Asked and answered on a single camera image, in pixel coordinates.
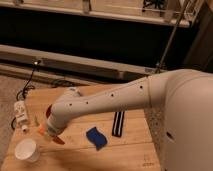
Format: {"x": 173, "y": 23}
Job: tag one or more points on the orange pepper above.
{"x": 42, "y": 129}

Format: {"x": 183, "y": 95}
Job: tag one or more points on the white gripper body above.
{"x": 49, "y": 136}

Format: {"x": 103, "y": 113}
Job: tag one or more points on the white power strip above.
{"x": 21, "y": 115}

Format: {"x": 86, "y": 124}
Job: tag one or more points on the red-orange bowl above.
{"x": 59, "y": 140}

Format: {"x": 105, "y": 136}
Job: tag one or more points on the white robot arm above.
{"x": 186, "y": 95}

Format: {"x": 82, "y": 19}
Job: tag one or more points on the black white striped block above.
{"x": 118, "y": 124}

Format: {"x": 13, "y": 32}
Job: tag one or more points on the grey baseboard rail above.
{"x": 81, "y": 65}

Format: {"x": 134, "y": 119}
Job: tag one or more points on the white ceramic cup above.
{"x": 27, "y": 150}

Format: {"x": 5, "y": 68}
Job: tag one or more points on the blue sponge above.
{"x": 96, "y": 137}

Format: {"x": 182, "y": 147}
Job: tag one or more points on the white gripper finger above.
{"x": 36, "y": 121}

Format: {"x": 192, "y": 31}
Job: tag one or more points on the metal pole stand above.
{"x": 159, "y": 65}

